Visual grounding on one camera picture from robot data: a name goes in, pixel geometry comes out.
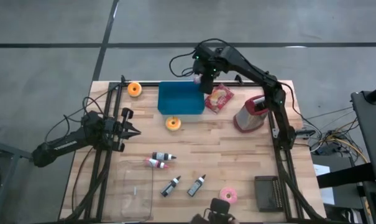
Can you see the orange glazed toy donut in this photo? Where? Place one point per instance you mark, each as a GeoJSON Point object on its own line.
{"type": "Point", "coordinates": [169, 124]}
{"type": "Point", "coordinates": [131, 90]}

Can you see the white paper sheet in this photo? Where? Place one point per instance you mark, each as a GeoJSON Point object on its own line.
{"type": "Point", "coordinates": [320, 169]}

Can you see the black box-shaped device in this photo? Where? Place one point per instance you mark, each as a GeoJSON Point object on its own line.
{"type": "Point", "coordinates": [220, 206]}

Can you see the black aluminium table frame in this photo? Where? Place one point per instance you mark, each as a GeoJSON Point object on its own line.
{"type": "Point", "coordinates": [100, 174]}

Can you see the black bar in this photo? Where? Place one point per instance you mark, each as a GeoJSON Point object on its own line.
{"type": "Point", "coordinates": [346, 175]}

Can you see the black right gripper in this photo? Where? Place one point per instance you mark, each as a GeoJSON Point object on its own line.
{"type": "Point", "coordinates": [206, 63]}

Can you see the grey equipment cart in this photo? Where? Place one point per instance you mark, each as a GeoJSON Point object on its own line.
{"type": "Point", "coordinates": [371, 130]}

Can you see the black food colouring bottle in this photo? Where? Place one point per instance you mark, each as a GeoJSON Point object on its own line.
{"type": "Point", "coordinates": [194, 187]}
{"type": "Point", "coordinates": [163, 156]}
{"type": "Point", "coordinates": [169, 188]}

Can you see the pink sprinkled toy donut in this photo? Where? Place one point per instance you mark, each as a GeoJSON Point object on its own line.
{"type": "Point", "coordinates": [222, 196]}

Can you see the blue plastic bin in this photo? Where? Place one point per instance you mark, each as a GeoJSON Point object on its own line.
{"type": "Point", "coordinates": [178, 98]}

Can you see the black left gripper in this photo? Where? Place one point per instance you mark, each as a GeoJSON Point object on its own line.
{"type": "Point", "coordinates": [114, 132]}

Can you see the black perforated tray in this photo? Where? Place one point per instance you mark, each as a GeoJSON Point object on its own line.
{"type": "Point", "coordinates": [265, 194]}

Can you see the grey metal stand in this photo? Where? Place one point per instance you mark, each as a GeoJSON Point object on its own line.
{"type": "Point", "coordinates": [7, 149]}

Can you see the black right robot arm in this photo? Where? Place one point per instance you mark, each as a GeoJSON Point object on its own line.
{"type": "Point", "coordinates": [253, 70]}

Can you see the clear plastic container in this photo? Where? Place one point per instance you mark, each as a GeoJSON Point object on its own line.
{"type": "Point", "coordinates": [138, 202]}

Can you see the pink food colouring bottle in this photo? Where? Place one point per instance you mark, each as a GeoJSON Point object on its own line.
{"type": "Point", "coordinates": [155, 163]}

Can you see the red snack packet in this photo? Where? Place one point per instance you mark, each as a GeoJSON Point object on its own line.
{"type": "Point", "coordinates": [218, 98]}

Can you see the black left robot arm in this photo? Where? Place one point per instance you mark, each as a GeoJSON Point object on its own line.
{"type": "Point", "coordinates": [60, 144]}

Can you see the red-topped metal box grater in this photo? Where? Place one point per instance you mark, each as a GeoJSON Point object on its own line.
{"type": "Point", "coordinates": [248, 119]}

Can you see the purple food colouring bottle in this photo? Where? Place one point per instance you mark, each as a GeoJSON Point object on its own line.
{"type": "Point", "coordinates": [197, 80]}

